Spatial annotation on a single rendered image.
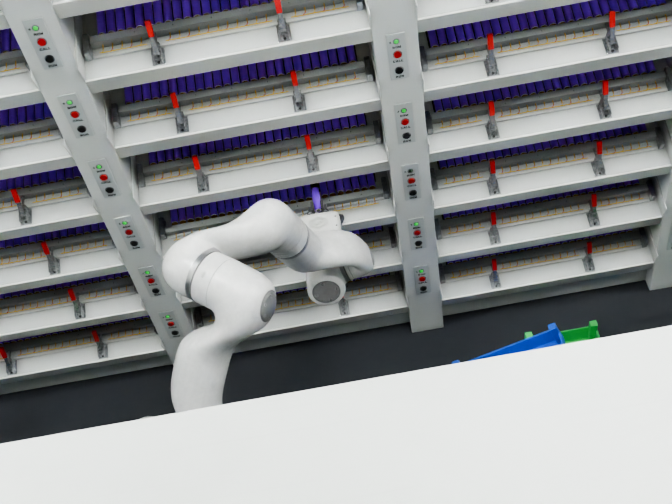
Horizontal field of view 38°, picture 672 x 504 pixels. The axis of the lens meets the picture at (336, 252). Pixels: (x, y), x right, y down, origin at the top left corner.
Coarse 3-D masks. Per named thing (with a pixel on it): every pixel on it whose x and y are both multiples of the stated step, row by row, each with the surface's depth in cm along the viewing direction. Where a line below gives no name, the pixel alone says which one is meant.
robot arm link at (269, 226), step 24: (240, 216) 179; (264, 216) 178; (288, 216) 181; (192, 240) 176; (216, 240) 177; (240, 240) 177; (264, 240) 178; (288, 240) 184; (168, 264) 175; (192, 264) 173
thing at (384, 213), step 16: (384, 176) 249; (320, 192) 249; (336, 192) 249; (352, 192) 248; (384, 192) 244; (336, 208) 247; (352, 208) 246; (368, 208) 246; (384, 208) 246; (160, 224) 247; (352, 224) 245; (368, 224) 247; (384, 224) 248; (160, 240) 248; (176, 240) 248; (160, 256) 245
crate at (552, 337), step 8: (552, 328) 258; (536, 336) 262; (544, 336) 262; (552, 336) 263; (560, 336) 258; (512, 344) 264; (520, 344) 264; (528, 344) 264; (536, 344) 265; (544, 344) 265; (552, 344) 264; (560, 344) 263; (496, 352) 265; (504, 352) 266; (512, 352) 266; (456, 360) 267; (472, 360) 267
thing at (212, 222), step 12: (360, 192) 245; (372, 192) 245; (288, 204) 246; (300, 204) 246; (336, 204) 246; (372, 204) 245; (228, 216) 246; (168, 228) 247; (180, 228) 246; (192, 228) 246; (204, 228) 247
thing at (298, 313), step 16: (400, 272) 278; (304, 288) 279; (352, 288) 276; (368, 288) 277; (384, 288) 277; (400, 288) 274; (288, 304) 276; (304, 304) 276; (336, 304) 276; (352, 304) 276; (368, 304) 275; (384, 304) 275; (400, 304) 275; (192, 320) 273; (208, 320) 278; (272, 320) 276; (288, 320) 276; (304, 320) 275; (320, 320) 275; (336, 320) 276; (352, 320) 278; (256, 336) 278
